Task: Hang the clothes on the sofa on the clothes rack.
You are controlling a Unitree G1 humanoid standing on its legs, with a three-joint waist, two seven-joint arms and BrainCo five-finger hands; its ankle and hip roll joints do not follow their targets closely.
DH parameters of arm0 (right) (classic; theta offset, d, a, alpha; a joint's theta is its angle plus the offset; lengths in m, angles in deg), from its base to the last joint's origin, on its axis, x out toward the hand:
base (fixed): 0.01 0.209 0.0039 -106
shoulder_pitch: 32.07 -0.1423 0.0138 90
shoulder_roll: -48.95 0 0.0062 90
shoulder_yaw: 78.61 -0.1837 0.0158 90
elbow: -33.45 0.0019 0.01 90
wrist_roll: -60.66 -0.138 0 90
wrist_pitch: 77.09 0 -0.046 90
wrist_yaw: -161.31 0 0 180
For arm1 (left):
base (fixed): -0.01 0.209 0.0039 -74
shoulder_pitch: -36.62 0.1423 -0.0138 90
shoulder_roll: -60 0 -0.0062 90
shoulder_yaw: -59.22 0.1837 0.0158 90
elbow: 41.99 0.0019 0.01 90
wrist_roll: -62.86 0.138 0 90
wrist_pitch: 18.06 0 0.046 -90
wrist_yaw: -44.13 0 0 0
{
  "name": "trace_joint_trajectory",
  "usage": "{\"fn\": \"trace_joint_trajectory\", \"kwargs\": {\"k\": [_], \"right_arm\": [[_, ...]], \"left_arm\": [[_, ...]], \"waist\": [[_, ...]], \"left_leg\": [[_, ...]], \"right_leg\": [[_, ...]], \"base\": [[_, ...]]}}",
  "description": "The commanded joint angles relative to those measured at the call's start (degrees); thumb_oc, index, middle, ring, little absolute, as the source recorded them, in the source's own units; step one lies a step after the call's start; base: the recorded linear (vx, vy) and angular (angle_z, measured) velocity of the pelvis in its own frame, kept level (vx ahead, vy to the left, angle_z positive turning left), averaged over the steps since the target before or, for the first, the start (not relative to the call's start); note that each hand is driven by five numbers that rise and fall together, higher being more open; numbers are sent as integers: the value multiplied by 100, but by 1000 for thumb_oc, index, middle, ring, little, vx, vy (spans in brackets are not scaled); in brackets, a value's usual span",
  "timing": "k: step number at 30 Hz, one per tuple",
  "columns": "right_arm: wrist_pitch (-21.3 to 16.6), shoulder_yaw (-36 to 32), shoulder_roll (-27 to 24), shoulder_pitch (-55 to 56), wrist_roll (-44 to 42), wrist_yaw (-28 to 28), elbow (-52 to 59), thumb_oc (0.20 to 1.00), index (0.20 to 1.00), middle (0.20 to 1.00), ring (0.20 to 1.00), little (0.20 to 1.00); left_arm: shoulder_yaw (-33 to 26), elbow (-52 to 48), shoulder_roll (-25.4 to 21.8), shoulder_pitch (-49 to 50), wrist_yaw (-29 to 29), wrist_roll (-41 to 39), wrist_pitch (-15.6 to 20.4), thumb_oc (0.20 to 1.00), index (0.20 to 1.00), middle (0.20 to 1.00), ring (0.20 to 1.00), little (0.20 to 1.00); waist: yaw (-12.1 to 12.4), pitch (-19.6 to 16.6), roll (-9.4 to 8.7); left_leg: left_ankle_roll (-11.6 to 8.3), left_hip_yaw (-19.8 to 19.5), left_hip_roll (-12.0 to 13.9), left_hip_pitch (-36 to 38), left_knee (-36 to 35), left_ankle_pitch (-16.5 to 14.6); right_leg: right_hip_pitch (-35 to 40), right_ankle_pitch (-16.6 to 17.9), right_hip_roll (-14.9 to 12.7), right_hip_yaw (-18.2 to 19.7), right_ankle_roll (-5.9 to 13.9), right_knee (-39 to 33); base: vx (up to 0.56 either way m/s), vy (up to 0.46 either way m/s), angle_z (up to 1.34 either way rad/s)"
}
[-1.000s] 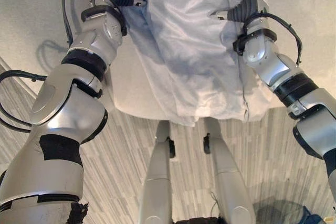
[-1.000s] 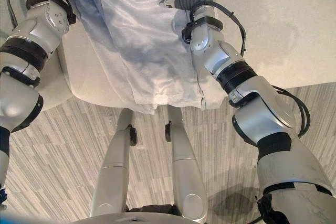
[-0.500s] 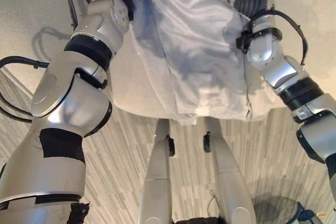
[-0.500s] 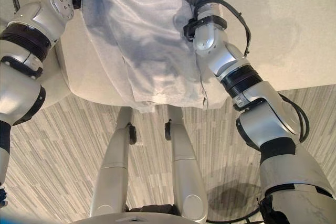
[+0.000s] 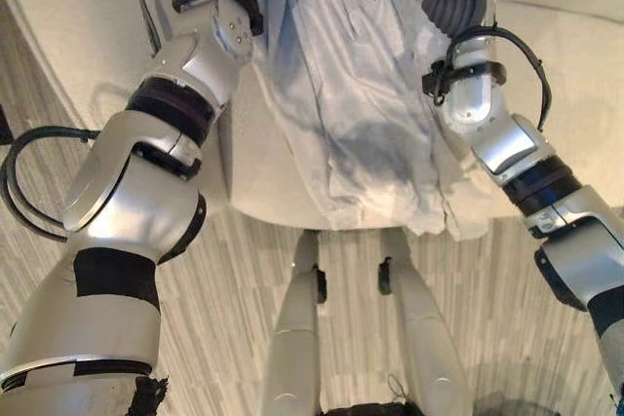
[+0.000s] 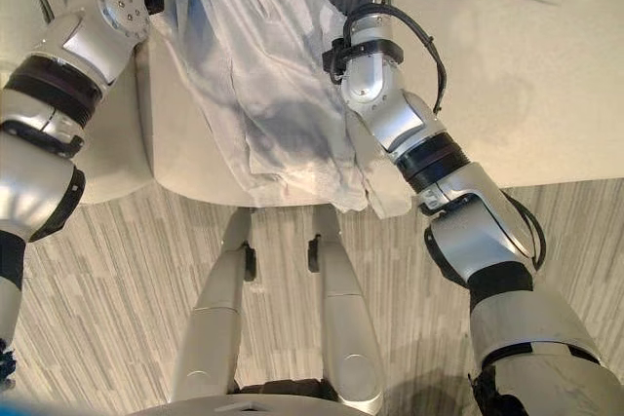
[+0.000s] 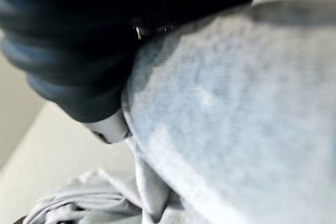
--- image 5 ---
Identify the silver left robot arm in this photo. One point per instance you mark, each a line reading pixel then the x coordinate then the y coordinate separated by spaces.
pixel 122 221

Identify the cream sofa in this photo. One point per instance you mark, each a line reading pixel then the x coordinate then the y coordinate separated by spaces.
pixel 575 94

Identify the silver left robot leg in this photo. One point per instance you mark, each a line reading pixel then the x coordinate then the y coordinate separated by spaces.
pixel 292 328

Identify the silver robot leg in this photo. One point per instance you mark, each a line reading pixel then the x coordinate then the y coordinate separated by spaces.
pixel 292 328
pixel 429 328

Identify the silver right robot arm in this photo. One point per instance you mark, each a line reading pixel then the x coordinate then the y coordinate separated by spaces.
pixel 492 109

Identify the silver right robot leg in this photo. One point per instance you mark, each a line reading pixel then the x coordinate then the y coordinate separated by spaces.
pixel 429 328

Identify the light blue shirt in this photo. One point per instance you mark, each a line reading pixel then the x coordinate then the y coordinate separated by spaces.
pixel 341 94

